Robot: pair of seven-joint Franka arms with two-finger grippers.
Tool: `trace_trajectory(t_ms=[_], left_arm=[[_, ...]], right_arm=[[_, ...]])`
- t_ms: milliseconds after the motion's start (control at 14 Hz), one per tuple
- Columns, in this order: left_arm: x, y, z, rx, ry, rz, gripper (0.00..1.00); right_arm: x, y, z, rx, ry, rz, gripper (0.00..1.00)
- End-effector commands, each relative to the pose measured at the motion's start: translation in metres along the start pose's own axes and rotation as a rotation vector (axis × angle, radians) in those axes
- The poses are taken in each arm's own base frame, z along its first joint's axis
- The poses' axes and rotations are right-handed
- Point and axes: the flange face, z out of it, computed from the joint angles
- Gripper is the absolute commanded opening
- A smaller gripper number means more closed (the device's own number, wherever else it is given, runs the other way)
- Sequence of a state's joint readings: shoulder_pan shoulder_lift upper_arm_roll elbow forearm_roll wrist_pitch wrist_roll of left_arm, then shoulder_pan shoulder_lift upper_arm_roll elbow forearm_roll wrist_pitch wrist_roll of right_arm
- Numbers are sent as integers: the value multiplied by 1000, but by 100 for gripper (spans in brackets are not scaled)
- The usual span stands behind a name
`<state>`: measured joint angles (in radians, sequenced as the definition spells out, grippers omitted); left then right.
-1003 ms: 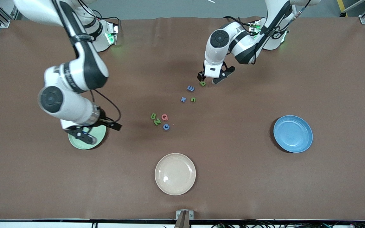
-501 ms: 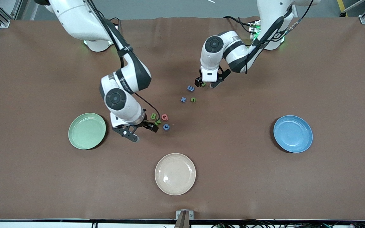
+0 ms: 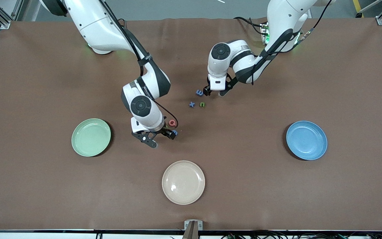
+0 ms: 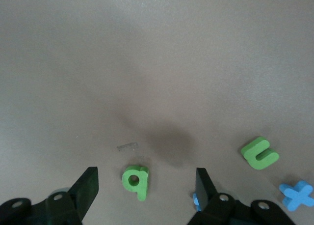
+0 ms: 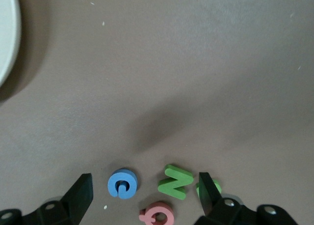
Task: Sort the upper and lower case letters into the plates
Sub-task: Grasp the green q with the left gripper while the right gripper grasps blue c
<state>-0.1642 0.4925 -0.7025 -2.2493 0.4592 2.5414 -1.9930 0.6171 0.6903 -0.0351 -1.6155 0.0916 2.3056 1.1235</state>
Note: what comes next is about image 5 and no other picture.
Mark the brown table cover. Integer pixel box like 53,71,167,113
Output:
0,0,314,225

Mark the red foam letter Q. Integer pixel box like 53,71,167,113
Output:
138,201,175,225

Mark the blue foam letter G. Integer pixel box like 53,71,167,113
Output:
107,168,138,200

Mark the green foam letter N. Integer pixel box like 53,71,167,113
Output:
157,164,194,200

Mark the green foam letter B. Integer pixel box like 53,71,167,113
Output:
195,178,223,197

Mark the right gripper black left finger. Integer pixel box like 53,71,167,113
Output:
0,173,94,225

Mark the beige plate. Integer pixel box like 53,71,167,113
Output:
0,0,22,88

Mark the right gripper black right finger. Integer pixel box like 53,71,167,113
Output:
193,172,299,225

